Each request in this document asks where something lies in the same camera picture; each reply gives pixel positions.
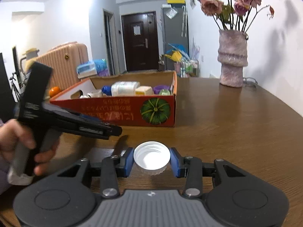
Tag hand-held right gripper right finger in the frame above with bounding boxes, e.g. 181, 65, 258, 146
169, 147, 247, 198

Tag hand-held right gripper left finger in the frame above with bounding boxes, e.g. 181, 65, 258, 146
57, 147, 135, 198

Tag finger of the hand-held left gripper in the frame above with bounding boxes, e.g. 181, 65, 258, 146
80, 117, 123, 140

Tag red cardboard box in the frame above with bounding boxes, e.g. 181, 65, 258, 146
49, 70, 178, 127

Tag white ribbed bottle cap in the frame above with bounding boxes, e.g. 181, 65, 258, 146
133, 141, 171, 176

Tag clear plastic bottle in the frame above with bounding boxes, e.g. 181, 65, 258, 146
111, 81, 141, 97

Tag beige soap bar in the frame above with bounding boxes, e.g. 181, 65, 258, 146
135, 86, 152, 96

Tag person's left hand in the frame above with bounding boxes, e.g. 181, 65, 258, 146
0, 118, 59, 176

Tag black tripod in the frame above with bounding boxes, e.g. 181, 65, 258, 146
9, 73, 22, 102

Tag orange fruit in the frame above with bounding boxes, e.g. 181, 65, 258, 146
49, 86, 61, 98

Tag pink ribbed suitcase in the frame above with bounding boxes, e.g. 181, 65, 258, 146
35, 42, 88, 93

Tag blue tissue pack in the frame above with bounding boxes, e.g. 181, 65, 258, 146
76, 60, 98, 78

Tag purple tissue pack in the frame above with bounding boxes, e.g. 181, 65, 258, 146
94, 59, 109, 76

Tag purple plastic lid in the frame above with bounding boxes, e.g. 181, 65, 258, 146
153, 85, 171, 94

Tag grey interior door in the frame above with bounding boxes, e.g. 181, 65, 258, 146
103, 8, 119, 76

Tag dark brown entrance door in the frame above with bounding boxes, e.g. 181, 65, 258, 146
121, 11, 159, 72

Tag group of small bottles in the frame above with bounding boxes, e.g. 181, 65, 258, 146
180, 60, 198, 78

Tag yellow and blue bags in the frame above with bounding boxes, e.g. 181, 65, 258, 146
164, 43, 190, 63

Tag purple decoration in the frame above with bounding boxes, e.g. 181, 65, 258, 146
191, 37, 200, 61

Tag grey refrigerator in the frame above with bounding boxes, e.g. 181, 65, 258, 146
161, 5, 190, 71

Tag pink ribbed ceramic vase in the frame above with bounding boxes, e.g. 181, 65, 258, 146
218, 30, 248, 87

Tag white folded umbrella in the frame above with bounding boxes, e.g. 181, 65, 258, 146
181, 5, 188, 37

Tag clear plastic bag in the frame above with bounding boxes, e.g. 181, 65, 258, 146
165, 7, 178, 19

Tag dried pink rose bouquet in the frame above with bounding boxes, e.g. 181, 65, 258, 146
160, 0, 275, 32

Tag grey cable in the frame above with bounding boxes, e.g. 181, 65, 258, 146
243, 77, 258, 87

